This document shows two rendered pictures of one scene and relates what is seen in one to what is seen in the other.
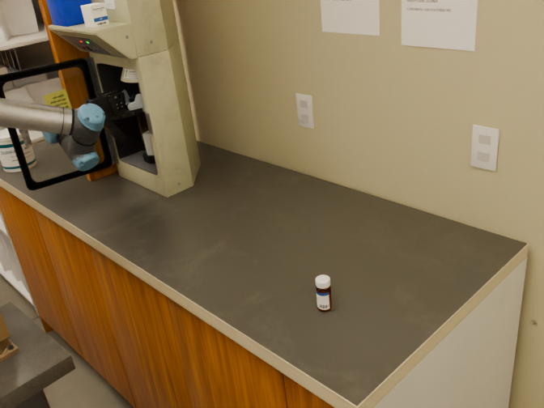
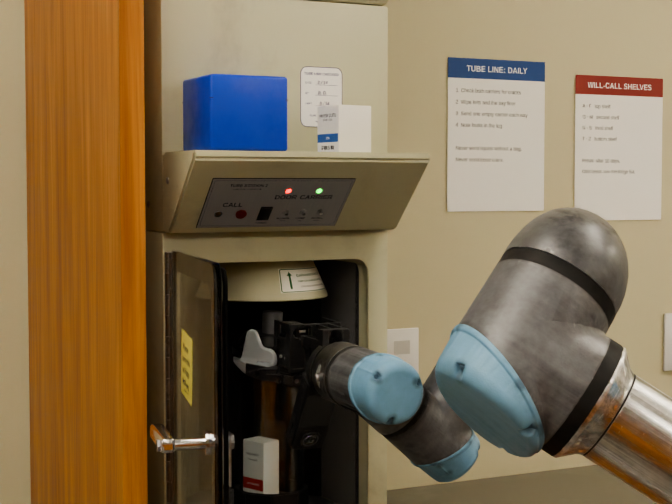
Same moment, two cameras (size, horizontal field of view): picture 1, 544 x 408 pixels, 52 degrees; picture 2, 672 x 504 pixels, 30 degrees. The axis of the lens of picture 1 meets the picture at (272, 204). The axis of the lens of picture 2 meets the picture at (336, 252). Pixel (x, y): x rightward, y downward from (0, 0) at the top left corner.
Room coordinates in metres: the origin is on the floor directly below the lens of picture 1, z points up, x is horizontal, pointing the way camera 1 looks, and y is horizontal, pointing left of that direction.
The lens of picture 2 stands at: (1.33, 2.01, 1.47)
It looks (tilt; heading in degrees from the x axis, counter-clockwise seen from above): 3 degrees down; 285
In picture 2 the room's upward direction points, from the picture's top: straight up
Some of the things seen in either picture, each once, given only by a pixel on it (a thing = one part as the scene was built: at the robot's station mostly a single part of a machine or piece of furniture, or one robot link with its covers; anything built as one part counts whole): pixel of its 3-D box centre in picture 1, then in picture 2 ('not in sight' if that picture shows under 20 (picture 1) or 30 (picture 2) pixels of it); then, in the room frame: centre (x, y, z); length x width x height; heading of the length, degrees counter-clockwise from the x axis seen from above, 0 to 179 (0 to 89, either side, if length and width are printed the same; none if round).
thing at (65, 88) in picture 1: (57, 125); (194, 432); (1.85, 0.70, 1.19); 0.30 x 0.01 x 0.40; 121
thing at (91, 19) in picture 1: (95, 14); (344, 129); (1.73, 0.45, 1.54); 0.05 x 0.05 x 0.06; 48
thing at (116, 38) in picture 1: (91, 40); (298, 192); (1.78, 0.50, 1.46); 0.32 x 0.11 x 0.10; 41
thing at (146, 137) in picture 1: (151, 126); (271, 421); (1.86, 0.38, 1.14); 0.11 x 0.11 x 0.21
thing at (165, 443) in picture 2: not in sight; (177, 437); (1.83, 0.78, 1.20); 0.10 x 0.05 x 0.03; 121
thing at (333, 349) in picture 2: not in sight; (342, 373); (1.71, 0.55, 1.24); 0.08 x 0.05 x 0.08; 41
